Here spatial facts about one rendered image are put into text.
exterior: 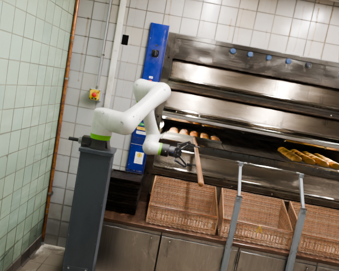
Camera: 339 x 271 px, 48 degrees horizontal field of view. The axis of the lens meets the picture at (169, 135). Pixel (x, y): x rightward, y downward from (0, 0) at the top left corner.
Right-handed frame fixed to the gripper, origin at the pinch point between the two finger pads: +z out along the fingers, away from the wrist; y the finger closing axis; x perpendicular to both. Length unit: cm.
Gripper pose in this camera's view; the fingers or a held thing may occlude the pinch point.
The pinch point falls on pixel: (196, 156)
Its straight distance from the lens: 275.0
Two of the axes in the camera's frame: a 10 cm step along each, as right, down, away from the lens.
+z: 9.8, 1.9, -0.2
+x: -0.4, 1.2, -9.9
